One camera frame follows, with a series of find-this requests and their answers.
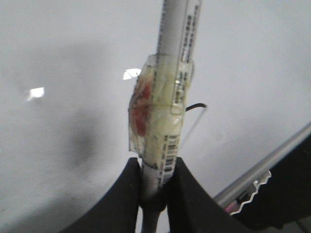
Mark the red magnet taped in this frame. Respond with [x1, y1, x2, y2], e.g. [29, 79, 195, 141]
[128, 55, 193, 169]

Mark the white whiteboard surface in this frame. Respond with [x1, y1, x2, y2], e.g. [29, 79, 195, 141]
[0, 0, 311, 233]

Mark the aluminium whiteboard bottom frame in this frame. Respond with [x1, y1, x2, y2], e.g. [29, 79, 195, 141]
[214, 123, 311, 208]

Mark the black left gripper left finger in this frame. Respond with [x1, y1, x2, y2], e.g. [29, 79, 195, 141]
[62, 158, 140, 233]

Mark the white whiteboard marker pen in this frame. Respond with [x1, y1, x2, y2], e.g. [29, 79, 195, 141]
[140, 0, 202, 233]

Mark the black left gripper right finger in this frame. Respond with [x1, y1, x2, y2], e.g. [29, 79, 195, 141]
[166, 157, 251, 233]

